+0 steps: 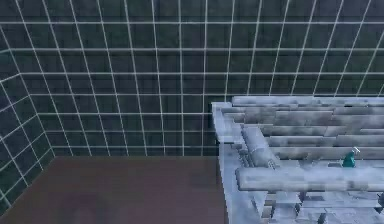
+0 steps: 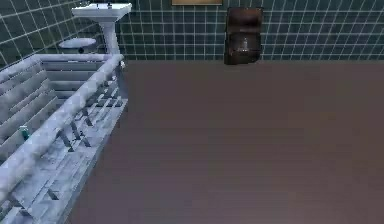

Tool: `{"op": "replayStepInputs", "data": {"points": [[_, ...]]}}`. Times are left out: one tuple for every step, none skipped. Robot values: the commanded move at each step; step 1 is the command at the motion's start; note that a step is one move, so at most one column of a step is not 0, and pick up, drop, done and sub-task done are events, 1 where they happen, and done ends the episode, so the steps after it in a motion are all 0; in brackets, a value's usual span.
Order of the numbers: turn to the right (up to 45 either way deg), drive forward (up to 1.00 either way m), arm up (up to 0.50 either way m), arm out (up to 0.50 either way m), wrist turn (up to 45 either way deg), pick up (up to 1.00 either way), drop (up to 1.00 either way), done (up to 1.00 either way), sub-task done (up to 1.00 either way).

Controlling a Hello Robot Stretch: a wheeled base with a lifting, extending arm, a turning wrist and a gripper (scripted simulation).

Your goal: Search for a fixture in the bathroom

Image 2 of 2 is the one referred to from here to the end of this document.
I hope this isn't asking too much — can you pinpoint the dark brown wall shelf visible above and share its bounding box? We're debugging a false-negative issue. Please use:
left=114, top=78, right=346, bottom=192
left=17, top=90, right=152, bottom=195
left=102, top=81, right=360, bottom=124
left=223, top=6, right=264, bottom=66

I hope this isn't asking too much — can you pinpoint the small green bottle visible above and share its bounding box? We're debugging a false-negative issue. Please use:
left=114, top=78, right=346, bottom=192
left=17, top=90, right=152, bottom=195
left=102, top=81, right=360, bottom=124
left=19, top=125, right=31, bottom=141

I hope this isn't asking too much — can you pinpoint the pale slatted bathtub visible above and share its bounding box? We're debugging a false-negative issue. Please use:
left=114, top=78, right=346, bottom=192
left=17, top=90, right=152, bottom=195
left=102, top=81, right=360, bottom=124
left=0, top=53, right=129, bottom=224

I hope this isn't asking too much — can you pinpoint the white pedestal sink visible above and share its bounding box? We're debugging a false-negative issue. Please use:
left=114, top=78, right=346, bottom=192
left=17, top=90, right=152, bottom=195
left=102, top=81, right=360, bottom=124
left=71, top=1, right=133, bottom=55

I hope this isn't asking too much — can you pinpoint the wooden framed wall picture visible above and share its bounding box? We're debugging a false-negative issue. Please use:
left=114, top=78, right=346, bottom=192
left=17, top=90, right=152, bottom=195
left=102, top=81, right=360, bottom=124
left=171, top=0, right=223, bottom=6

